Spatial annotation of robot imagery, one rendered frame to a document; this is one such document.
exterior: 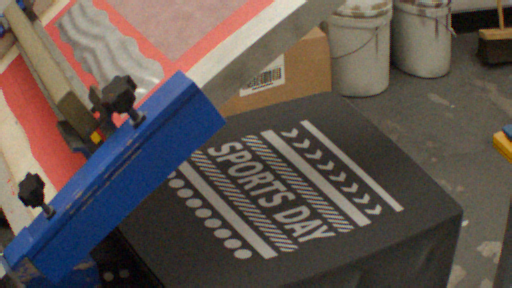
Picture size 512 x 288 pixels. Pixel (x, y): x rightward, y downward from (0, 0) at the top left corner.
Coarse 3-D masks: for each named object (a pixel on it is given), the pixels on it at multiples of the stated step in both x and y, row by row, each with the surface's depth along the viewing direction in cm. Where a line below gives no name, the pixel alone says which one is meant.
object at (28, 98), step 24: (72, 0) 172; (96, 0) 166; (120, 0) 162; (144, 0) 158; (48, 24) 171; (120, 24) 157; (72, 48) 161; (24, 72) 166; (24, 96) 161; (24, 120) 157
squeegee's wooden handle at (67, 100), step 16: (16, 16) 159; (16, 32) 155; (32, 32) 151; (32, 48) 147; (32, 64) 145; (48, 64) 141; (48, 80) 139; (64, 80) 136; (64, 96) 134; (80, 96) 142; (64, 112) 135; (80, 112) 136; (80, 128) 137; (96, 128) 138
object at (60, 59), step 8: (32, 24) 167; (40, 24) 165; (40, 32) 163; (48, 40) 159; (48, 48) 157; (56, 48) 156; (24, 56) 161; (56, 56) 154; (64, 56) 153; (64, 64) 151; (32, 72) 156; (64, 72) 150; (72, 72) 148; (40, 80) 153; (72, 80) 147; (80, 80) 146; (40, 88) 151; (80, 88) 144; (48, 96) 149; (88, 104) 141; (56, 112) 145
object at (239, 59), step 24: (48, 0) 175; (288, 0) 135; (312, 0) 134; (336, 0) 135; (264, 24) 134; (288, 24) 134; (312, 24) 135; (0, 48) 174; (216, 48) 135; (240, 48) 133; (264, 48) 134; (288, 48) 135; (192, 72) 135; (216, 72) 132; (240, 72) 134; (216, 96) 134; (0, 168) 146; (0, 192) 143; (24, 216) 136
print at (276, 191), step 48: (240, 144) 193; (288, 144) 193; (336, 144) 192; (192, 192) 181; (240, 192) 181; (288, 192) 181; (336, 192) 181; (384, 192) 180; (240, 240) 171; (288, 240) 170
